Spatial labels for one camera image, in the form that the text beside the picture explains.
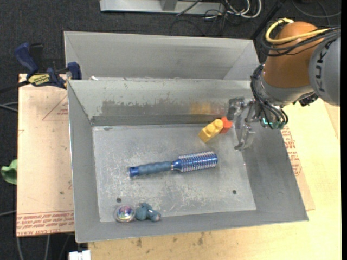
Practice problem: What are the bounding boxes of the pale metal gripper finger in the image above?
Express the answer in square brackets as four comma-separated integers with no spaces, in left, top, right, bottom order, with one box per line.
[242,123,256,150]
[234,122,245,151]

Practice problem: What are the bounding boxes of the red toy brick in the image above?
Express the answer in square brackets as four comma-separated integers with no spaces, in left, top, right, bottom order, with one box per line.
[219,116,234,135]

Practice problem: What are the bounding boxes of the yellow toy brick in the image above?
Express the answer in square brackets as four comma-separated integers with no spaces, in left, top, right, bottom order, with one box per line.
[197,118,224,144]

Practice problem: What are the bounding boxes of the blue hairbrush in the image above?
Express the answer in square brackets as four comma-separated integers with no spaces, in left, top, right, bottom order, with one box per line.
[128,151,219,178]

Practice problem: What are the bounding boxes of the grey metal bin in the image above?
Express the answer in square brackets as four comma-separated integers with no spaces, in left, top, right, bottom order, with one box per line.
[63,30,309,244]

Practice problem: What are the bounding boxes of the blue-grey toy figure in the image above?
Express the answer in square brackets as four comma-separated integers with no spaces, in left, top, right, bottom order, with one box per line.
[134,202,162,223]

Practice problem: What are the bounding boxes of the shiny iridescent round disc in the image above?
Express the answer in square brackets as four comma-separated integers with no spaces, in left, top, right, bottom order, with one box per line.
[113,204,136,224]

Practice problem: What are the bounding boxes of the brown cardboard board, red print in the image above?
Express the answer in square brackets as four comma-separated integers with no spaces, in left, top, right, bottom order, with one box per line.
[16,73,316,237]

